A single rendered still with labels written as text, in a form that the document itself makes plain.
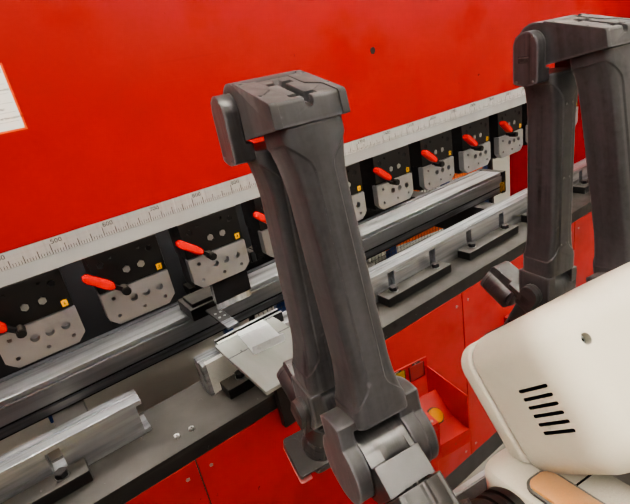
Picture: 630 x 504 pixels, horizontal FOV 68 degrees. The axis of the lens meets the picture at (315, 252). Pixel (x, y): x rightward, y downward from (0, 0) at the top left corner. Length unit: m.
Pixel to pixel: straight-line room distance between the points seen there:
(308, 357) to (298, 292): 0.09
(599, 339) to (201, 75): 0.90
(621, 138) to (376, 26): 0.85
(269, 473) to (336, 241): 1.01
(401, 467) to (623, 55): 0.54
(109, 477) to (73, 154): 0.69
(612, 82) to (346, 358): 0.47
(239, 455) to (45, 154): 0.81
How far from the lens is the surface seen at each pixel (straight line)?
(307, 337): 0.57
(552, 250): 0.82
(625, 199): 0.73
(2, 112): 1.02
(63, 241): 1.05
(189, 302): 1.45
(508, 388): 0.51
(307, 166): 0.42
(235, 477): 1.32
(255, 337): 1.24
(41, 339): 1.10
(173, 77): 1.09
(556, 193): 0.79
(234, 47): 1.15
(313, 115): 0.42
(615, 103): 0.71
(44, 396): 1.46
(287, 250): 0.52
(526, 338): 0.47
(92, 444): 1.25
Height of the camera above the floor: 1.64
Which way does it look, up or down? 22 degrees down
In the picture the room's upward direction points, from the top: 11 degrees counter-clockwise
